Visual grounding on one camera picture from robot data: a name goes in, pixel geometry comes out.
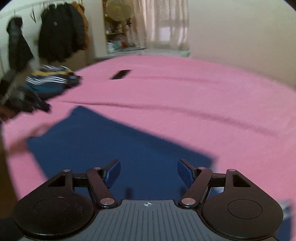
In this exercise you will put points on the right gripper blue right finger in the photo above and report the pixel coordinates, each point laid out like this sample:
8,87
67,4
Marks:
186,172

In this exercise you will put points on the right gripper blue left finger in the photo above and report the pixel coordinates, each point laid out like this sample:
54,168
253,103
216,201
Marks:
111,173

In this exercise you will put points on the navy blue sweatshirt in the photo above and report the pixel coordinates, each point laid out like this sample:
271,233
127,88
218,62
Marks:
86,139

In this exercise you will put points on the pink bed blanket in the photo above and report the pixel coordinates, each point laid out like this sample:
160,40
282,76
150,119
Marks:
241,120

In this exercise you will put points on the black smartphone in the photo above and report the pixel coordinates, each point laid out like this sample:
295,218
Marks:
121,74

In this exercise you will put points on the teal striped sweater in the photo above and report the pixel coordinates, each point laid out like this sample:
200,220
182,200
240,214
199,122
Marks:
50,81

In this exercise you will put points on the green small box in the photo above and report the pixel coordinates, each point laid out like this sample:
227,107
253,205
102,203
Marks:
185,53

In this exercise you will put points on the black garment under pile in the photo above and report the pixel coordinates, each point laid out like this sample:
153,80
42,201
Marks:
23,100

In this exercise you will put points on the wooden shelf with items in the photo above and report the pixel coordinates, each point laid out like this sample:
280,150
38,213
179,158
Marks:
127,35

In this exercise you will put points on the beige curtain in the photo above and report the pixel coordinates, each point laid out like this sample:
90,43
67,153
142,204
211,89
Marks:
161,24

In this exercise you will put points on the black hanging coats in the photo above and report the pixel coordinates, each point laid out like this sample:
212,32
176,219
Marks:
61,33

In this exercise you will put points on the black puffer jacket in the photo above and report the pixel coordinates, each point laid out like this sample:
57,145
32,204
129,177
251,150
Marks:
19,52

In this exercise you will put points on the standing fan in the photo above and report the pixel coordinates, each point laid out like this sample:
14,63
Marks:
119,10

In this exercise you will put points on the orange hanging jacket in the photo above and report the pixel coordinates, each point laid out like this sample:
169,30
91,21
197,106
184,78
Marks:
81,10

